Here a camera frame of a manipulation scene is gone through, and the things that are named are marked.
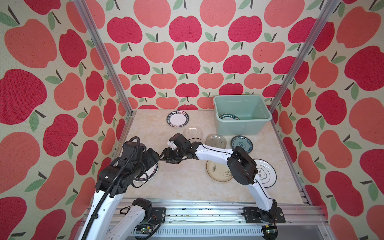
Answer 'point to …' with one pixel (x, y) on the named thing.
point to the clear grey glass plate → (215, 140)
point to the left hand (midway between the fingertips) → (157, 159)
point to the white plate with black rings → (266, 175)
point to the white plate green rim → (147, 175)
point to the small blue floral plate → (243, 141)
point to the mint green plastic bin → (241, 114)
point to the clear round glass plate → (193, 134)
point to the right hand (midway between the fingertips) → (163, 158)
